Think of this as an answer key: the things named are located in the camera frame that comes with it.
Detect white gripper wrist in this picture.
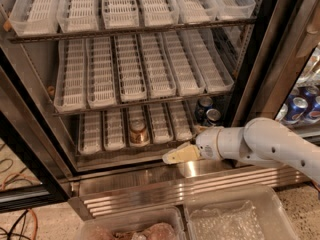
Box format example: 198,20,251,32
162,126,222,164

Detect orange soda can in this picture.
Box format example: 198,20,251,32
129,119,150,146

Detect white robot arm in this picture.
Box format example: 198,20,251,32
162,117,320,183

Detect blue can front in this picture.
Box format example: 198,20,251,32
204,108,221,127

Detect blue can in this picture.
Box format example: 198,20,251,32
204,108,221,127
194,97,213,122

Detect blue can rear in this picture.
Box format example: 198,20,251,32
194,97,213,122

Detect steel fridge base grille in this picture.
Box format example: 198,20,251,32
68,160,308,220

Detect right glass fridge door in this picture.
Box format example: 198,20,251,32
226,0,320,126

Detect open fridge door left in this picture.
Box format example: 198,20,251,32
0,50,71,213

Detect clear bin with brown items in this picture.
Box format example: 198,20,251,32
75,206,186,240

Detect clear bin with bubble wrap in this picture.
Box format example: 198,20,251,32
183,185,300,240

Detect blue cans behind glass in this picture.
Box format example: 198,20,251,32
275,85,320,125

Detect middle wire shelf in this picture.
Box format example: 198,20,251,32
53,91,231,116

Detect wire shelf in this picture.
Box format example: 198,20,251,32
8,17,257,43
53,91,231,116

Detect orange cable on floor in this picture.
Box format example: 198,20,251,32
26,208,39,240

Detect top wire shelf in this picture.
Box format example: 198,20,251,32
8,17,257,43

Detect black cable on floor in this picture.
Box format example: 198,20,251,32
0,209,31,240

